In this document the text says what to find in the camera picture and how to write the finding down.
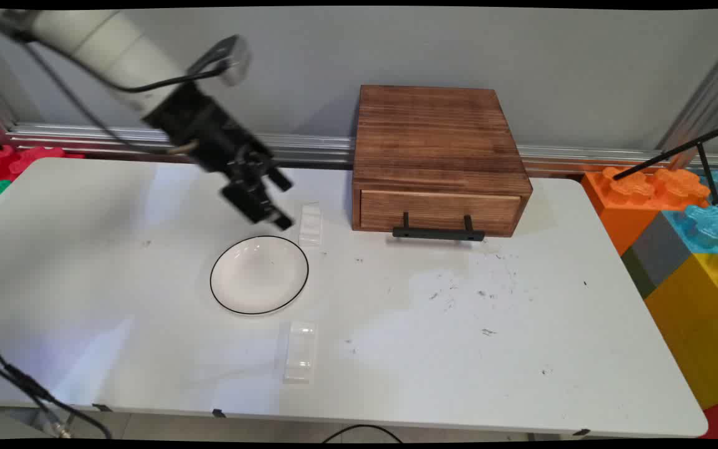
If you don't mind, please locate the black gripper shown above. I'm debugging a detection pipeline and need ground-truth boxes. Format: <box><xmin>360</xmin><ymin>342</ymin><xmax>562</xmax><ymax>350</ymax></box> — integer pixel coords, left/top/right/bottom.
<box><xmin>143</xmin><ymin>83</ymin><xmax>296</xmax><ymax>232</ymax></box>

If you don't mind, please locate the black bar drawer handle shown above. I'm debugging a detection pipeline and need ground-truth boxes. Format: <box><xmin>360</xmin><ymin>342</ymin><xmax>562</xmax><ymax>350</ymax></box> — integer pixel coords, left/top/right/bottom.
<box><xmin>391</xmin><ymin>212</ymin><xmax>486</xmax><ymax>243</ymax></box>

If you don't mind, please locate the small clear plastic block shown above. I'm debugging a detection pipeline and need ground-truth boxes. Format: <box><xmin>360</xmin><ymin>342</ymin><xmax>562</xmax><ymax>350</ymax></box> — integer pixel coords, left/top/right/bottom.
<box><xmin>298</xmin><ymin>202</ymin><xmax>324</xmax><ymax>248</ymax></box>

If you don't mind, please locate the white plate with black rim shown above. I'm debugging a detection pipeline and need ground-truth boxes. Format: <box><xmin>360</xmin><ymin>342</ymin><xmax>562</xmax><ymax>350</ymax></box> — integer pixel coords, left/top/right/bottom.
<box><xmin>209</xmin><ymin>235</ymin><xmax>310</xmax><ymax>316</ymax></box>

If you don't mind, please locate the large clear plastic block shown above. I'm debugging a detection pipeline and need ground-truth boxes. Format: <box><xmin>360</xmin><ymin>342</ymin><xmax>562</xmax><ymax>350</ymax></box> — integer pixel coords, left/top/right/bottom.
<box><xmin>280</xmin><ymin>321</ymin><xmax>318</xmax><ymax>384</ymax></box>

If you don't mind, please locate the wooden cabinet door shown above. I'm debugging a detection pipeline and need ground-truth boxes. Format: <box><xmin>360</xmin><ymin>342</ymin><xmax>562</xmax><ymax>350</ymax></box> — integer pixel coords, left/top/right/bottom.
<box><xmin>360</xmin><ymin>190</ymin><xmax>522</xmax><ymax>233</ymax></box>

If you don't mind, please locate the brown wooden drawer cabinet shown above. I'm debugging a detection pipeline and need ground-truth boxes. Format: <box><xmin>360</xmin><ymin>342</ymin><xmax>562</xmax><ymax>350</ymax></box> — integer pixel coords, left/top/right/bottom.
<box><xmin>351</xmin><ymin>85</ymin><xmax>534</xmax><ymax>239</ymax></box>

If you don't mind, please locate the orange foam brick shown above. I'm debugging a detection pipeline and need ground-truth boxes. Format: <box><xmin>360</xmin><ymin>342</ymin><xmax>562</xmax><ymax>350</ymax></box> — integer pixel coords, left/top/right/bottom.
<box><xmin>580</xmin><ymin>165</ymin><xmax>712</xmax><ymax>257</ymax></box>

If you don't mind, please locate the grey foam brick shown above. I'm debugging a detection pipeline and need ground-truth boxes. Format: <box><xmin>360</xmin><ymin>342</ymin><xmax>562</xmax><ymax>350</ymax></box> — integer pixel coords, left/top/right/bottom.
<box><xmin>620</xmin><ymin>211</ymin><xmax>694</xmax><ymax>301</ymax></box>

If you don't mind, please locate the black tripod stand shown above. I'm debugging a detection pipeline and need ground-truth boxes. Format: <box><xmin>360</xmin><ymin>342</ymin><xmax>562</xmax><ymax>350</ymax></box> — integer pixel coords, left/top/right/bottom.
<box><xmin>611</xmin><ymin>118</ymin><xmax>718</xmax><ymax>216</ymax></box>

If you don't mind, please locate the blue foam brick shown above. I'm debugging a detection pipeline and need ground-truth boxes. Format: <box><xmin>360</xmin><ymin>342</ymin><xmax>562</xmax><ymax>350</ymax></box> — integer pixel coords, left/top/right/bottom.
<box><xmin>661</xmin><ymin>168</ymin><xmax>718</xmax><ymax>254</ymax></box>

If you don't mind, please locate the yellow foam brick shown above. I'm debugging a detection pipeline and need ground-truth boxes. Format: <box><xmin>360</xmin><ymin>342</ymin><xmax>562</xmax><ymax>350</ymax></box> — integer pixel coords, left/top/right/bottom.
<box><xmin>642</xmin><ymin>249</ymin><xmax>718</xmax><ymax>432</ymax></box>

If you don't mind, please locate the aluminium rail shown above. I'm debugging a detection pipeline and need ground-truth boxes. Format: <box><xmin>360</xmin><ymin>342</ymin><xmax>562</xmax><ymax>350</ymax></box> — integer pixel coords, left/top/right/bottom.
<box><xmin>0</xmin><ymin>122</ymin><xmax>718</xmax><ymax>176</ymax></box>

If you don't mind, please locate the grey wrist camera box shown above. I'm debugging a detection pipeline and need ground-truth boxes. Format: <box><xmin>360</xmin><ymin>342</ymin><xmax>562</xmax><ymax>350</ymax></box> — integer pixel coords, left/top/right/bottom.
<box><xmin>187</xmin><ymin>34</ymin><xmax>252</xmax><ymax>87</ymax></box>

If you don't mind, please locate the black camera cable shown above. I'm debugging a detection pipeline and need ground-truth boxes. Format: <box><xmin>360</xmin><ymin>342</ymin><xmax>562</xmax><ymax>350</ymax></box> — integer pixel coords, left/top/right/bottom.
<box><xmin>108</xmin><ymin>64</ymin><xmax>232</xmax><ymax>95</ymax></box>

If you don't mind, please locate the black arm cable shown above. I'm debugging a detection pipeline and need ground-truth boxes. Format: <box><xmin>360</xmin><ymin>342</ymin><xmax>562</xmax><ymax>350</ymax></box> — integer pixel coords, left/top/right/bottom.
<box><xmin>0</xmin><ymin>9</ymin><xmax>201</xmax><ymax>157</ymax></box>

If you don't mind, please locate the black looped floor cable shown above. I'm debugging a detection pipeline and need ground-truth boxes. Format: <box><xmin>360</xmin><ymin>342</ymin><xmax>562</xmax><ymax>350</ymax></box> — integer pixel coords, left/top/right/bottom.
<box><xmin>320</xmin><ymin>424</ymin><xmax>404</xmax><ymax>444</ymax></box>

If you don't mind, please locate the black cable with connector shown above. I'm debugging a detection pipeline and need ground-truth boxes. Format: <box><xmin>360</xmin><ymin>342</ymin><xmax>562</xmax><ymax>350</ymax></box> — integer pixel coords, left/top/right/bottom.
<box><xmin>0</xmin><ymin>317</ymin><xmax>114</xmax><ymax>441</ymax></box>

